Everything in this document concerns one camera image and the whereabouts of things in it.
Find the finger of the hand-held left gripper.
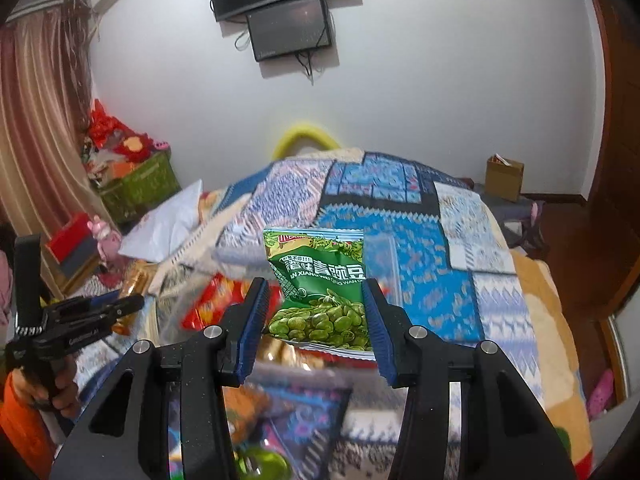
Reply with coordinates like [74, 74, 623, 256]
[75, 296, 126, 311]
[102, 293, 146, 322]

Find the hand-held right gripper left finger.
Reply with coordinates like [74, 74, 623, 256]
[50, 276, 271, 480]

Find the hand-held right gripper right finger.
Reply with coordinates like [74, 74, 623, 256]
[361, 277, 593, 480]

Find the clear plastic container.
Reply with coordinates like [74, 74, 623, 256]
[155, 232, 403, 397]

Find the green pea snack packet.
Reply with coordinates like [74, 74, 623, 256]
[262, 227, 377, 361]

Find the person's left forearm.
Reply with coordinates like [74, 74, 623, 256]
[0, 372, 57, 480]

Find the pile of assorted snacks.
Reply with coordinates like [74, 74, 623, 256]
[112, 260, 353, 480]

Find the person's left hand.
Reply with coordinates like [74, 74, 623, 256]
[27, 355, 80, 417]

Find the pink doll toy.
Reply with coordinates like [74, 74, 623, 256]
[87, 215, 122, 262]

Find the red flat box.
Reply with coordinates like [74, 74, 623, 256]
[46, 212, 101, 279]

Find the white pillow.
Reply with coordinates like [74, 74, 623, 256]
[117, 179, 205, 263]

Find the green storage basket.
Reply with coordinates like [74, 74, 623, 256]
[97, 152, 182, 223]

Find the tan fleece blanket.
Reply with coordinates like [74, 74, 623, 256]
[510, 247, 593, 466]

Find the striped brown curtain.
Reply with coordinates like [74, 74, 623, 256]
[0, 0, 103, 306]

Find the small cardboard box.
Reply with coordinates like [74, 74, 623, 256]
[486, 154, 525, 202]

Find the yellow foam tube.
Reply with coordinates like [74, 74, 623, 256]
[272, 121, 337, 160]

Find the brown wooden door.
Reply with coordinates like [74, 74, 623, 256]
[582, 0, 640, 321]

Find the small black wall monitor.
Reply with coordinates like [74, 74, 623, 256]
[245, 0, 335, 62]

